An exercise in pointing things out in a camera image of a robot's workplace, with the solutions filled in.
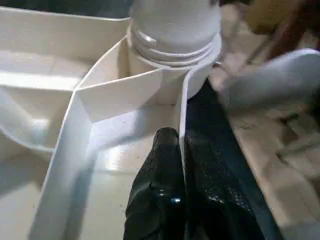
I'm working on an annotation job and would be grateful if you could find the white plastic table leg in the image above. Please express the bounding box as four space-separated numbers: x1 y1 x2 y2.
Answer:
126 0 223 70

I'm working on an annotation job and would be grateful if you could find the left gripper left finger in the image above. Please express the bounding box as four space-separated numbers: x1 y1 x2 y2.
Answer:
123 126 187 240

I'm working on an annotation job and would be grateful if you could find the black work mat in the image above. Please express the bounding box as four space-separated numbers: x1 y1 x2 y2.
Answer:
0 0 285 240

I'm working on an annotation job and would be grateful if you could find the white plastic table top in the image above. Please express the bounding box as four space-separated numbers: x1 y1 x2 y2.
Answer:
0 6 223 240

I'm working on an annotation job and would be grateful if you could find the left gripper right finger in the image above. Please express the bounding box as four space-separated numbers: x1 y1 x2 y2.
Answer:
184 129 265 240

